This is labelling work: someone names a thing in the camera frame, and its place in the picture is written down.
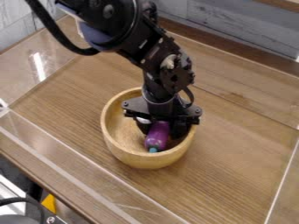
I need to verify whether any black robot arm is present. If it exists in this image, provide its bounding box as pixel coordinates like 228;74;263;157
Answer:
55;0;201;138

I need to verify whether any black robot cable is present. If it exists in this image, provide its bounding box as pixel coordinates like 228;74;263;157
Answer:
23;0;103;57

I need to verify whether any yellow black device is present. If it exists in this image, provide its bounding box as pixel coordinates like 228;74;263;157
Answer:
23;192;69;224

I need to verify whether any brown wooden bowl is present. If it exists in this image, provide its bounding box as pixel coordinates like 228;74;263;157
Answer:
100;87;196;170

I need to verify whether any purple toy eggplant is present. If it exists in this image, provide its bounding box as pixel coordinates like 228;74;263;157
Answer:
144;121;169;153

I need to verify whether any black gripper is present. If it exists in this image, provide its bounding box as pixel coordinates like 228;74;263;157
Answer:
121;94;201;139

